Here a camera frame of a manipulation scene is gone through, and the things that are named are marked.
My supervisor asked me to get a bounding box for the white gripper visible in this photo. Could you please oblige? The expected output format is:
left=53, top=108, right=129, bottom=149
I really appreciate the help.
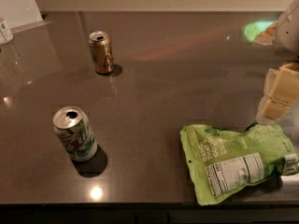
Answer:
left=263, top=0, right=299, bottom=105

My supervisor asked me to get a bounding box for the green snack bag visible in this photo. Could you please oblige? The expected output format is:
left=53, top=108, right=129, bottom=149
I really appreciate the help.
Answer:
left=180, top=122, right=298, bottom=206

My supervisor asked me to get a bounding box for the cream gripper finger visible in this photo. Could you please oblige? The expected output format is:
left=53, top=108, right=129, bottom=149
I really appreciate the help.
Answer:
left=256, top=96, right=290, bottom=120

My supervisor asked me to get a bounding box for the silver green soda can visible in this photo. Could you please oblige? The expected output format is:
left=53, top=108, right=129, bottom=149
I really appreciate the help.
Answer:
left=52, top=105, right=97, bottom=161

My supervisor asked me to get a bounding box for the orange soda can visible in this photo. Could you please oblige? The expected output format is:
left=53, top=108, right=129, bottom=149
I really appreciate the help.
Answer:
left=89, top=31, right=114, bottom=74

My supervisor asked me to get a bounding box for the white container at left edge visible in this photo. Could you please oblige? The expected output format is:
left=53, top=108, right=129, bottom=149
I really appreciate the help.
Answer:
left=0, top=17, right=14, bottom=45

